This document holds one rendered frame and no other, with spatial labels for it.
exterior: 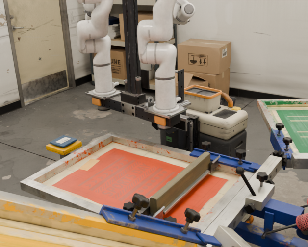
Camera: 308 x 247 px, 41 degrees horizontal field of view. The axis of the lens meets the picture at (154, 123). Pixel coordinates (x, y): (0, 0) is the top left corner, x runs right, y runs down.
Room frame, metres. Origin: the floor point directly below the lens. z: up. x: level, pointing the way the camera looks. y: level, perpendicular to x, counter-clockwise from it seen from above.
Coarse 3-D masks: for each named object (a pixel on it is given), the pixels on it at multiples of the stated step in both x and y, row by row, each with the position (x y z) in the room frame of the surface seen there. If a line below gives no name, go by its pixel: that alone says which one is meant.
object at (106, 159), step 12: (108, 156) 1.73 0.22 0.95; (120, 156) 1.72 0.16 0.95; (132, 156) 1.72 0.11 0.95; (96, 168) 1.62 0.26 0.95; (168, 168) 1.59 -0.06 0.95; (180, 168) 1.59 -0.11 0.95; (168, 180) 1.49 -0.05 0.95; (204, 180) 1.48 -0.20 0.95; (216, 180) 1.47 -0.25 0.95; (192, 192) 1.39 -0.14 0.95; (204, 192) 1.39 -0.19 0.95; (216, 192) 1.38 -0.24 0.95
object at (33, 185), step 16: (96, 144) 1.80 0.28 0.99; (128, 144) 1.83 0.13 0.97; (144, 144) 1.78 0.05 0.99; (160, 144) 1.77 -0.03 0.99; (64, 160) 1.64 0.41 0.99; (80, 160) 1.70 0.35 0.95; (192, 160) 1.63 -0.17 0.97; (32, 176) 1.50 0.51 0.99; (48, 176) 1.54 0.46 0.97; (32, 192) 1.42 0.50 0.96; (48, 192) 1.37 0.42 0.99; (80, 208) 1.27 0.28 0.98; (96, 208) 1.25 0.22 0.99; (208, 224) 1.13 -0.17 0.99
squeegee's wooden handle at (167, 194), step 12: (204, 156) 1.49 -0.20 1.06; (192, 168) 1.40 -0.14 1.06; (204, 168) 1.47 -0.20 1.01; (180, 180) 1.32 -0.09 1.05; (192, 180) 1.39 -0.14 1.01; (156, 192) 1.23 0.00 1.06; (168, 192) 1.25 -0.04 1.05; (180, 192) 1.32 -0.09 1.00; (156, 204) 1.19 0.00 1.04; (168, 204) 1.25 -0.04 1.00
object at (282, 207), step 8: (272, 200) 1.18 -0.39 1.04; (264, 208) 1.15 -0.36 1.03; (272, 208) 1.14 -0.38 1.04; (280, 208) 1.14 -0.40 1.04; (288, 208) 1.13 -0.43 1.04; (296, 208) 1.13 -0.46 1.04; (256, 216) 1.17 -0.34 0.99; (280, 216) 1.12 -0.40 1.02; (288, 216) 1.10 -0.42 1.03; (296, 216) 1.09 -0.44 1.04; (288, 224) 1.10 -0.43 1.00
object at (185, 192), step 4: (208, 172) 1.48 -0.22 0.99; (200, 176) 1.44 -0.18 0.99; (204, 176) 1.45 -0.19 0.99; (196, 180) 1.41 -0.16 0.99; (200, 180) 1.42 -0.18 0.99; (192, 184) 1.38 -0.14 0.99; (196, 184) 1.39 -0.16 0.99; (188, 188) 1.36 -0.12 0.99; (192, 188) 1.37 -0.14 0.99; (184, 192) 1.33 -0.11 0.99; (188, 192) 1.34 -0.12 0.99; (180, 196) 1.30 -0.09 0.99; (184, 196) 1.32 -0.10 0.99; (176, 200) 1.28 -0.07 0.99; (172, 204) 1.25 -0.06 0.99; (168, 208) 1.23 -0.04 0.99; (164, 212) 1.21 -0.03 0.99
